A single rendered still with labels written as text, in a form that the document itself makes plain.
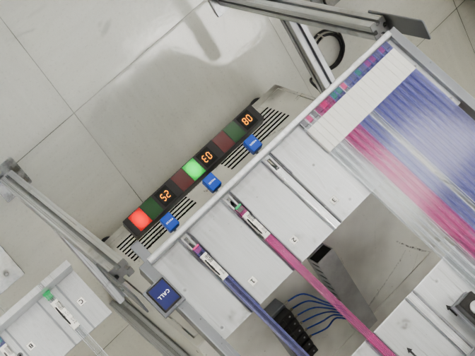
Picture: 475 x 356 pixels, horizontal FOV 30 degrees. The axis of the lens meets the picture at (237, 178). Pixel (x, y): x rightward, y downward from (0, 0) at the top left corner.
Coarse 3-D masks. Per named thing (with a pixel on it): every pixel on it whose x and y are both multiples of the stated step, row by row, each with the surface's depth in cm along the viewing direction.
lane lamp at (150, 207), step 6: (150, 198) 166; (144, 204) 166; (150, 204) 166; (156, 204) 166; (144, 210) 166; (150, 210) 166; (156, 210) 166; (162, 210) 166; (150, 216) 165; (156, 216) 166
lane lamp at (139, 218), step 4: (140, 208) 166; (136, 212) 166; (140, 212) 166; (132, 216) 165; (136, 216) 165; (140, 216) 165; (144, 216) 165; (132, 220) 165; (136, 220) 165; (140, 220) 165; (144, 220) 165; (148, 220) 165; (152, 220) 165; (136, 224) 165; (140, 224) 165; (144, 224) 165; (140, 228) 165
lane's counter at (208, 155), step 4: (204, 148) 170; (208, 148) 170; (200, 152) 170; (204, 152) 170; (208, 152) 170; (212, 152) 170; (196, 156) 169; (200, 156) 169; (204, 156) 170; (208, 156) 170; (212, 156) 170; (216, 156) 170; (200, 160) 169; (204, 160) 169; (208, 160) 169; (212, 160) 169; (204, 164) 169; (208, 164) 169
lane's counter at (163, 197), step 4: (164, 188) 167; (168, 188) 167; (160, 192) 167; (164, 192) 167; (168, 192) 167; (172, 192) 167; (156, 196) 167; (160, 196) 167; (164, 196) 167; (168, 196) 167; (172, 196) 167; (176, 196) 167; (160, 200) 166; (164, 200) 167; (168, 200) 167; (172, 200) 167; (164, 204) 166
